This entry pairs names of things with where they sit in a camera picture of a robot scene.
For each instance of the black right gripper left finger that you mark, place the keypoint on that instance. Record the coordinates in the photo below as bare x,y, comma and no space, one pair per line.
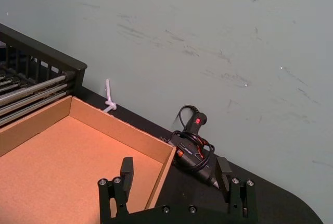
127,174

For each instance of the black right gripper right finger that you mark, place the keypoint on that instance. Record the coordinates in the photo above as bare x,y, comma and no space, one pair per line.
223,175

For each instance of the black table cloth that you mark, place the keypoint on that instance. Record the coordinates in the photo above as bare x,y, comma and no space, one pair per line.
273,203

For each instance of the shallow brown cardboard tray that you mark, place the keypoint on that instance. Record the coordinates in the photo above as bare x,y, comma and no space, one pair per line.
65,156

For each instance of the small white three-armed plastic piece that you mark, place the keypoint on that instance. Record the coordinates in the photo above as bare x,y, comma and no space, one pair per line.
110,105

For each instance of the black rack with steel bars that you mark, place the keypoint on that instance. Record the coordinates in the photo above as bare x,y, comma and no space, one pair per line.
39,49

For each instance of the plain pale wall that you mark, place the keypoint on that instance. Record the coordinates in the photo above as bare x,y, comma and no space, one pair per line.
182,26

